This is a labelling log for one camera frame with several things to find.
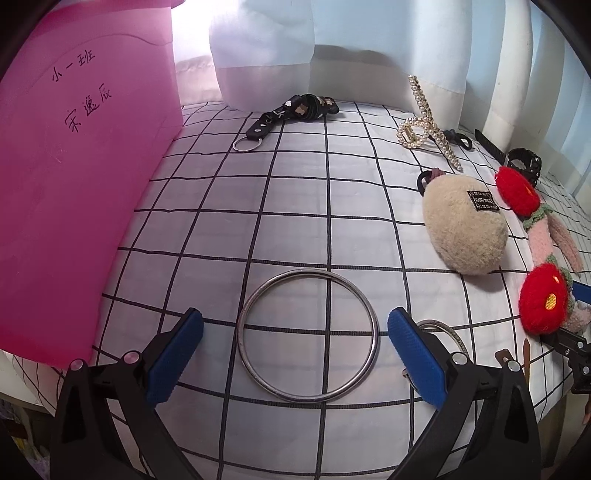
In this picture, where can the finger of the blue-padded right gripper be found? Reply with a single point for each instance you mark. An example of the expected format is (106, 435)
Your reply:
(581, 292)

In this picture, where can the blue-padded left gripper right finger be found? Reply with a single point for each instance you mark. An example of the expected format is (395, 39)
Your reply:
(505, 442)

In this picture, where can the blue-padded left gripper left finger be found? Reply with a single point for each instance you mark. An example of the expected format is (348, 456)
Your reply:
(86, 443)

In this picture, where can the brown metal hair clip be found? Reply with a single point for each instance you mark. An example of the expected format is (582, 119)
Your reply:
(522, 360)

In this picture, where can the black wrist watch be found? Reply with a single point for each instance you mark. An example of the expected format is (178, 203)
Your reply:
(523, 160)

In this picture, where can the white blue curtain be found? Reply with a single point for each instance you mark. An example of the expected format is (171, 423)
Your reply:
(518, 71)

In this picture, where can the pearl hair claw clip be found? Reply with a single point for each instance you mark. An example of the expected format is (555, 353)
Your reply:
(414, 132)

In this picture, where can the pink plastic storage bin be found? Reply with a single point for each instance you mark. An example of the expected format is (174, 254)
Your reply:
(89, 106)

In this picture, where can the black studded strap keyring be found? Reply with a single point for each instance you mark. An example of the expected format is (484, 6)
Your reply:
(301, 108)

